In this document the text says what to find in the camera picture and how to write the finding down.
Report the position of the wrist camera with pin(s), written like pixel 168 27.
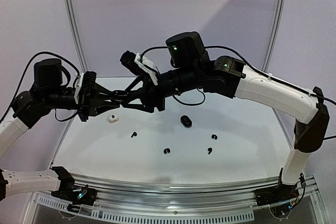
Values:
pixel 84 84
pixel 140 65

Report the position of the white earbud charging case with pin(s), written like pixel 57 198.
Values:
pixel 113 118

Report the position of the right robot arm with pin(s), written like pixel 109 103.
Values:
pixel 232 77

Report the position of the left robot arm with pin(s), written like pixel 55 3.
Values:
pixel 48 92

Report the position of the aluminium front rail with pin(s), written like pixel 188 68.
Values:
pixel 113 192

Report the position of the black oval charging case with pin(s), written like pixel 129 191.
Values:
pixel 186 121

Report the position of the black hook earbud centre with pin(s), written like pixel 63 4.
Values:
pixel 166 151

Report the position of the glossy black charging case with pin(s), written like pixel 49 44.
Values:
pixel 119 94

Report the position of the left aluminium frame post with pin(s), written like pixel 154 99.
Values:
pixel 75 35

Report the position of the black hook earbud right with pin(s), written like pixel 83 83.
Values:
pixel 214 136

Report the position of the aluminium frame post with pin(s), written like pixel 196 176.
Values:
pixel 75 35
pixel 273 35

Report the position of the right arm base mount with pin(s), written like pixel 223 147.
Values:
pixel 274 194

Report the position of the black hook earbud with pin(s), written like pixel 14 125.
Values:
pixel 214 136
pixel 166 151

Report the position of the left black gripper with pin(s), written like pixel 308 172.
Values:
pixel 91 100

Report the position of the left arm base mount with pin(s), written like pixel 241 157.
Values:
pixel 78 195

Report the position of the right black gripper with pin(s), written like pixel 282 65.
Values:
pixel 151 94

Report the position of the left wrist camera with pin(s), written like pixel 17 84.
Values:
pixel 84 84

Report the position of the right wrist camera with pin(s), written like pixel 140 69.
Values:
pixel 140 65

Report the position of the right aluminium frame post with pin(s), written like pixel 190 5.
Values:
pixel 273 35

